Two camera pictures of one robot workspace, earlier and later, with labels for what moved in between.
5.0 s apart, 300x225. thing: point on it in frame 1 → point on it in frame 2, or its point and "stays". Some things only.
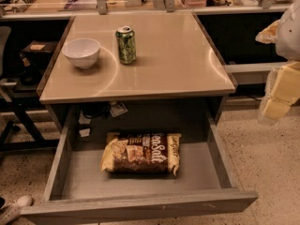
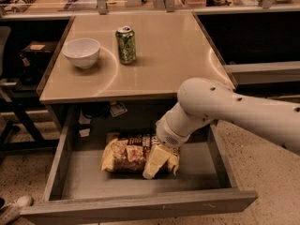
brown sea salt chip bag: (142, 153) stays
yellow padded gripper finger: (282, 90) → (158, 157)
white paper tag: (118, 110) stays
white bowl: (82, 52) stays
